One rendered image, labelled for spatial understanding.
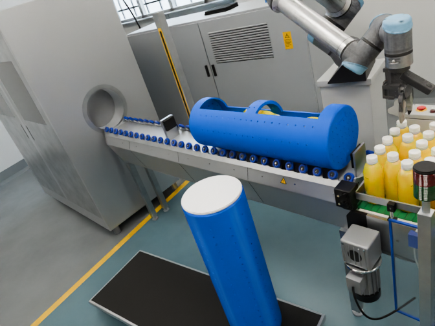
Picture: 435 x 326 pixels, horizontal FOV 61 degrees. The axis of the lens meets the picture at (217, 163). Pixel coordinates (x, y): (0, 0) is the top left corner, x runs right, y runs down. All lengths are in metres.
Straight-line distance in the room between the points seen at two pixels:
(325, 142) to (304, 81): 1.87
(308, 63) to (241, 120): 1.58
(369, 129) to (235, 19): 1.69
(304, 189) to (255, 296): 0.56
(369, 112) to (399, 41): 0.97
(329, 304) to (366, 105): 1.19
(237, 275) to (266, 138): 0.64
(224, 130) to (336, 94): 0.79
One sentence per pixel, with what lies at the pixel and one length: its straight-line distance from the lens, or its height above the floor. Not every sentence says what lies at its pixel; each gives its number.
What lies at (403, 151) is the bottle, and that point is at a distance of 1.62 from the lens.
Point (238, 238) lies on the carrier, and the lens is 1.61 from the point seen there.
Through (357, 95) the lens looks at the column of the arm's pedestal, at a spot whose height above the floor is 1.00.
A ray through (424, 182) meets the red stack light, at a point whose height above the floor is 1.23.
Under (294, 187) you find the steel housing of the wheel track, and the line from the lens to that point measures 1.81.
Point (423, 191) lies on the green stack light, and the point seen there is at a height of 1.20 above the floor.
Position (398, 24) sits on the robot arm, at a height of 1.54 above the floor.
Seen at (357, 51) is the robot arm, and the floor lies 1.45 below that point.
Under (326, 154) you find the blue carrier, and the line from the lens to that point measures 1.57.
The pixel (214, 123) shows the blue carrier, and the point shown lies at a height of 1.16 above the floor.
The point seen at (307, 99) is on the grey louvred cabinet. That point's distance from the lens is 3.44.
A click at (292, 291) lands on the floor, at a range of 2.49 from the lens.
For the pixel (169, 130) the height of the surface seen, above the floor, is 1.00.
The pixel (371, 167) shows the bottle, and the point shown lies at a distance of 1.49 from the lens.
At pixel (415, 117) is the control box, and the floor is 1.09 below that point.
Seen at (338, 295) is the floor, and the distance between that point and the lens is 2.44.
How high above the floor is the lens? 1.89
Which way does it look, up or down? 28 degrees down
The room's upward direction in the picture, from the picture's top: 18 degrees counter-clockwise
